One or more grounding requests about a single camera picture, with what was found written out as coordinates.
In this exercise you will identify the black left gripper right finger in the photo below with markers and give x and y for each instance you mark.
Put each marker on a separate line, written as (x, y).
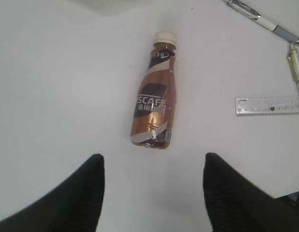
(234, 204)

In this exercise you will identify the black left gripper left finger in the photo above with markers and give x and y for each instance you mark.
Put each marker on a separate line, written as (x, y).
(73, 206)

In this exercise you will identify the brown coffee drink bottle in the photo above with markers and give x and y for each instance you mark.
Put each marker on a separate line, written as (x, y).
(156, 97)

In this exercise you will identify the cream yellow ballpoint pen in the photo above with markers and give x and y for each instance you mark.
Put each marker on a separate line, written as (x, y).
(293, 61)

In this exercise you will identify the white grey ballpoint pen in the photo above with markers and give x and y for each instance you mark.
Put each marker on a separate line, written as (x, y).
(263, 21)

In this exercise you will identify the clear plastic ruler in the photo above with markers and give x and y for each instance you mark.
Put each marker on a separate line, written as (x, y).
(266, 106)

